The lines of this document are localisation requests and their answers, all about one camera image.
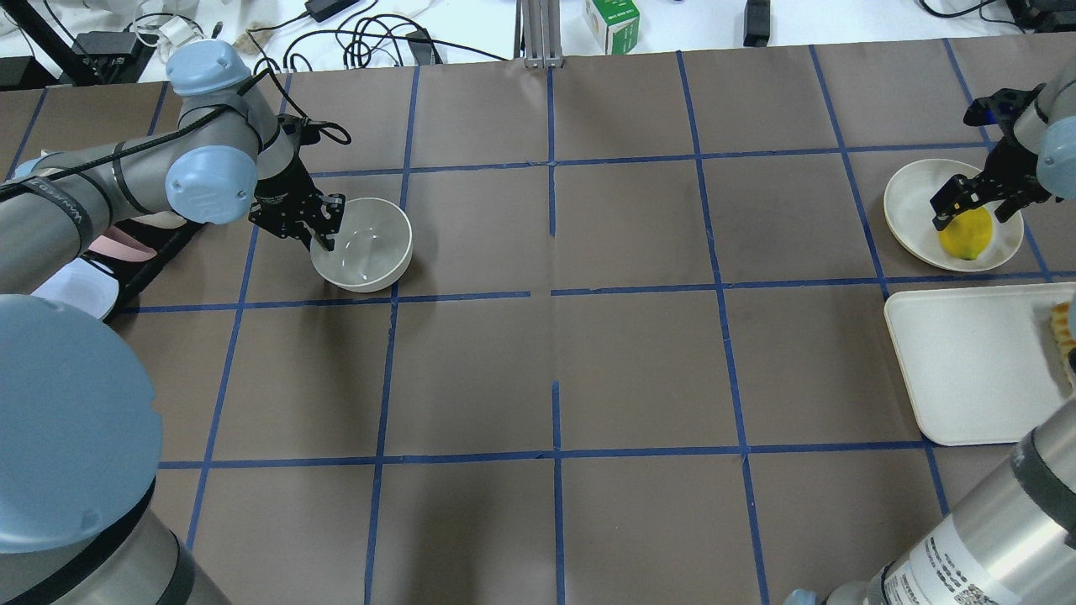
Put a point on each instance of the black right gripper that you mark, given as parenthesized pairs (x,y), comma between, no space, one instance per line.
(1006,172)

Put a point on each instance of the sliced yellow food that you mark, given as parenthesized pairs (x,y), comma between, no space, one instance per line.
(1061,324)

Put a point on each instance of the shallow cream plate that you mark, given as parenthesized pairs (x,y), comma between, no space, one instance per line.
(910,217)

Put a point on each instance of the white ceramic bowl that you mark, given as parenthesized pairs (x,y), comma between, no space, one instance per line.
(371,251)

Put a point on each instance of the white rectangular tray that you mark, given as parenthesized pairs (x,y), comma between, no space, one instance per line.
(980,363)

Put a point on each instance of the green white carton box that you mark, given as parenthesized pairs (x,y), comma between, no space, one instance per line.
(615,25)

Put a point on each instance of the lavender plate in rack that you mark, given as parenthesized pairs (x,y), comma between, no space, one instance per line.
(83,285)

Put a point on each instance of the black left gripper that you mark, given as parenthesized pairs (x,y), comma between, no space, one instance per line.
(278,190)

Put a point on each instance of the pink plate in rack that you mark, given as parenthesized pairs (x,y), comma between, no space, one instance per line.
(127,250)

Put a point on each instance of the black plate rack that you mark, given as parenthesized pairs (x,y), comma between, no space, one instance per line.
(135,276)

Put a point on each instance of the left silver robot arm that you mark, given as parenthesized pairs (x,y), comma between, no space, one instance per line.
(231,157)

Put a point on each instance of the black power adapter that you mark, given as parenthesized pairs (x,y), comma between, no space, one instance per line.
(756,23)

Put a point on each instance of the cream plate in rack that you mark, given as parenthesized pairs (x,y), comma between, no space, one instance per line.
(167,220)

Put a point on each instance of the yellow lemon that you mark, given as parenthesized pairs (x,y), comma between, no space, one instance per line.
(968,235)

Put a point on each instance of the aluminium frame post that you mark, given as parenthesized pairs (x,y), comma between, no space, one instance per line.
(538,34)

